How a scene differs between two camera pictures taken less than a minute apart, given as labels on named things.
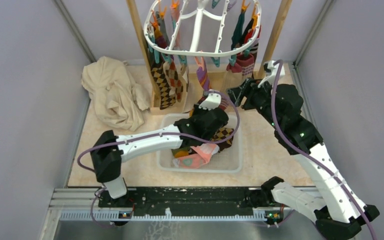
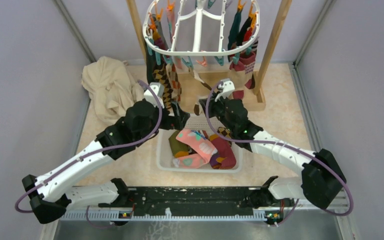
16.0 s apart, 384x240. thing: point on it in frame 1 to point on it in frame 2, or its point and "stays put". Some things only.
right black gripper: x=251 y=85 to x=213 y=103
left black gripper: x=196 y=109 to x=179 y=120
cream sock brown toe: x=184 y=73 to x=198 y=98
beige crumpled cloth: x=118 y=100 stays put
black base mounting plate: x=185 y=201 stays put
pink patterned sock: x=202 y=154 stays put
